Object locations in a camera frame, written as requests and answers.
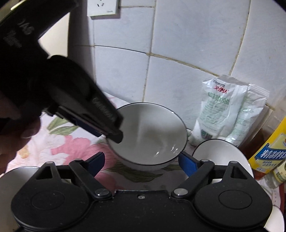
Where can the white cutting board dark rim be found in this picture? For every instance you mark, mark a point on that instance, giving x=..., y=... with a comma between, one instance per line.
x=58, y=38

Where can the white deep plate black rim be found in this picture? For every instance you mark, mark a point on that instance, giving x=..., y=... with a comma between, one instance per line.
x=13, y=178

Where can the cooking wine bottle orange cap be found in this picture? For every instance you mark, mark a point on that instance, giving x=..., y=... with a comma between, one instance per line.
x=272, y=154

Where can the white salt bag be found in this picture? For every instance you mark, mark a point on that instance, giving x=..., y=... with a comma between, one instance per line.
x=214, y=111

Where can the floral table cloth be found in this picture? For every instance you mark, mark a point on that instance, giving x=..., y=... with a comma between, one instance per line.
x=73, y=145

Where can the white ribbed bowl black rim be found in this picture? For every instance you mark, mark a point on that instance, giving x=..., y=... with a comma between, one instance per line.
x=152, y=133
x=221, y=151
x=277, y=220

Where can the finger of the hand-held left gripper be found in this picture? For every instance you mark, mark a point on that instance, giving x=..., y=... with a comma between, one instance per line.
x=89, y=127
x=107, y=109

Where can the clear white seasoning bag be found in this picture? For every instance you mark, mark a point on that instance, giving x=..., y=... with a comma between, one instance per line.
x=250, y=107

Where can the white wall socket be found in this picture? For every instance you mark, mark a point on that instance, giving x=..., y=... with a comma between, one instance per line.
x=102, y=9

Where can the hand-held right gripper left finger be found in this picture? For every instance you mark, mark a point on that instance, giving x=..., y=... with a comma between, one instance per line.
x=98, y=159

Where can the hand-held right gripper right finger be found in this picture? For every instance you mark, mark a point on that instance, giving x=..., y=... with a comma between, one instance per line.
x=187, y=164

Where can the vinegar bottle yellow cap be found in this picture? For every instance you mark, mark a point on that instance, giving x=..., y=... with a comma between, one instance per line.
x=279, y=174

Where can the person's left hand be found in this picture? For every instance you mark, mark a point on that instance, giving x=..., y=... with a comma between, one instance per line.
x=15, y=131

